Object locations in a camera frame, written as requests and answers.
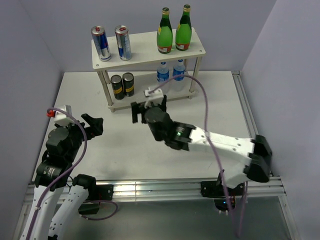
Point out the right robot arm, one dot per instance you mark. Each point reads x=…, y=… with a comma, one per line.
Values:
x=253, y=156

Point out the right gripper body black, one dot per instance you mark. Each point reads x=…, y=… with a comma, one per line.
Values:
x=137, y=108

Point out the water bottle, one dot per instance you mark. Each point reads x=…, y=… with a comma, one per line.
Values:
x=179, y=70
x=163, y=75

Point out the black gold can left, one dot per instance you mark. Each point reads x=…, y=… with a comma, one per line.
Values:
x=117, y=87

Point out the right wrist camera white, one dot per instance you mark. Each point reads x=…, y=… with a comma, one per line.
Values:
x=153, y=97

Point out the black gold can right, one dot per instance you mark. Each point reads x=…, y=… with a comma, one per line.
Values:
x=128, y=84

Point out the blue silver can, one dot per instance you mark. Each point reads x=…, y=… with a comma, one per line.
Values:
x=101, y=43
x=123, y=42

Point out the green glass bottle front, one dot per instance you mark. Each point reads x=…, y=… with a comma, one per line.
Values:
x=164, y=37

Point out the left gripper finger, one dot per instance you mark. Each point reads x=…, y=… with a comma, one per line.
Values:
x=87, y=118
x=97, y=126

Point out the black gold can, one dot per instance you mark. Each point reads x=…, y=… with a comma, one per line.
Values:
x=128, y=84
x=117, y=87

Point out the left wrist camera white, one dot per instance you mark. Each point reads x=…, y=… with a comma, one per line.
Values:
x=60, y=118

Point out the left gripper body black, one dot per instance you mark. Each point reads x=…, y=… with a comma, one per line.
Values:
x=76, y=131

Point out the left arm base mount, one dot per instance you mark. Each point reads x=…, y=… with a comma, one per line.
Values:
x=101, y=192

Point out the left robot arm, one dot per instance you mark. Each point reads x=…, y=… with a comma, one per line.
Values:
x=45, y=221

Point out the green glass bottle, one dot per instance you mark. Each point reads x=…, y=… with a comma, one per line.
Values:
x=184, y=30
x=164, y=37

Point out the aluminium frame rail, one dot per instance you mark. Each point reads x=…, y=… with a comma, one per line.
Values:
x=126, y=154

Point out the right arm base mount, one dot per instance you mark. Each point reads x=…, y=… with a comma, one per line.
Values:
x=214, y=190

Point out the white two-tier wooden shelf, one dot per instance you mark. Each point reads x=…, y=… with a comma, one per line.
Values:
x=143, y=65

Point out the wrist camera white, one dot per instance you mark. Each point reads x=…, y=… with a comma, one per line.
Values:
x=60, y=118
x=153, y=97

